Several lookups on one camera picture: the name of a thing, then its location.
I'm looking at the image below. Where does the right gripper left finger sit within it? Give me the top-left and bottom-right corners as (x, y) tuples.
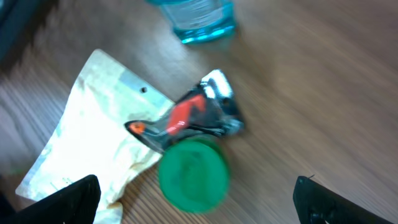
(1, 175), (101, 224)

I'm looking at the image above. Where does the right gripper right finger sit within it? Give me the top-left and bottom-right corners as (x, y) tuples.
(293, 176), (392, 224)

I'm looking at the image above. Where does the beige plastic pouch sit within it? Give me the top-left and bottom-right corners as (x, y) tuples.
(16, 49), (173, 223)

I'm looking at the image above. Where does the green lid jar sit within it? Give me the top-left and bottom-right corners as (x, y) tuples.
(158, 136), (231, 213)

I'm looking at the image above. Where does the black red packaged item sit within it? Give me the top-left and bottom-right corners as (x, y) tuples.
(124, 69), (244, 154)

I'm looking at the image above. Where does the blue mouthwash bottle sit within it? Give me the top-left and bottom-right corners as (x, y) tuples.
(148, 0), (236, 44)

